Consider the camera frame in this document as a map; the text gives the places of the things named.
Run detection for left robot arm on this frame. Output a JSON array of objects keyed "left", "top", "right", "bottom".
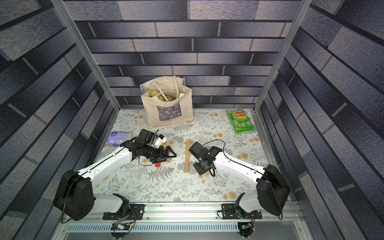
[{"left": 53, "top": 129, "right": 177, "bottom": 221}]

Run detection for green chips bag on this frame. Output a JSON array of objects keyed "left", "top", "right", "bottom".
[{"left": 226, "top": 109, "right": 256, "bottom": 134}]

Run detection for left circuit board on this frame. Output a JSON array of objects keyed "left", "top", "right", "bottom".
[{"left": 111, "top": 222, "right": 131, "bottom": 232}]

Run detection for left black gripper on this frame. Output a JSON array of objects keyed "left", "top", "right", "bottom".
[{"left": 144, "top": 145, "right": 178, "bottom": 162}]

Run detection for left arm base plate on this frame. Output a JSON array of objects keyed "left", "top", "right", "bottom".
[{"left": 103, "top": 204, "right": 146, "bottom": 221}]

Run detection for wooden block bottom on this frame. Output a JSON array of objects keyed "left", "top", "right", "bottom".
[{"left": 185, "top": 149, "right": 190, "bottom": 165}]

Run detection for beige canvas tote bag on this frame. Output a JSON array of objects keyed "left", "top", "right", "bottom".
[{"left": 140, "top": 76, "right": 194, "bottom": 129}]

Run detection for right circuit board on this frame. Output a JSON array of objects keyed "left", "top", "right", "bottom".
[{"left": 238, "top": 222, "right": 254, "bottom": 234}]

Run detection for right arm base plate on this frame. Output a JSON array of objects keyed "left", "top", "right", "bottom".
[{"left": 218, "top": 204, "right": 263, "bottom": 221}]

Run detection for purple tissue pack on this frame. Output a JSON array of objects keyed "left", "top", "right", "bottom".
[{"left": 106, "top": 132, "right": 131, "bottom": 148}]

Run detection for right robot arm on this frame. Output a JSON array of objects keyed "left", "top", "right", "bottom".
[{"left": 189, "top": 142, "right": 291, "bottom": 220}]

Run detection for aluminium front rail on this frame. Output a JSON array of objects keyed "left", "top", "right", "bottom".
[{"left": 61, "top": 201, "right": 302, "bottom": 223}]

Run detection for circuit board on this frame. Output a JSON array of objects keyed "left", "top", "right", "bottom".
[
  {"left": 238, "top": 222, "right": 254, "bottom": 234},
  {"left": 111, "top": 222, "right": 131, "bottom": 232}
]

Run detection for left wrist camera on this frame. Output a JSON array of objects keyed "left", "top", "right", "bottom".
[{"left": 154, "top": 134, "right": 167, "bottom": 149}]

